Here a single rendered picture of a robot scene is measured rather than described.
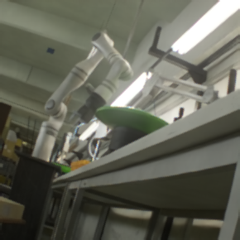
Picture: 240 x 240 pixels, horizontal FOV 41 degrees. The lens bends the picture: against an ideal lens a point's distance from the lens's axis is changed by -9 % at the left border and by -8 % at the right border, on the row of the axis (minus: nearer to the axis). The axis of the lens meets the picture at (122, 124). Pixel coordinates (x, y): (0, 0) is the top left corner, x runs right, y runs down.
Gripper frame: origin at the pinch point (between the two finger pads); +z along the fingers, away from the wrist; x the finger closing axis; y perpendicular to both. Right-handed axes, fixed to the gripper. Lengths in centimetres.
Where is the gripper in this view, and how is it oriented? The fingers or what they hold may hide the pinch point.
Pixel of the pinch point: (69, 127)
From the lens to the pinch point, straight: 147.3
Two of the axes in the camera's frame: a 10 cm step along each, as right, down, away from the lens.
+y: 7.7, 5.0, -4.0
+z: -6.1, 7.6, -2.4
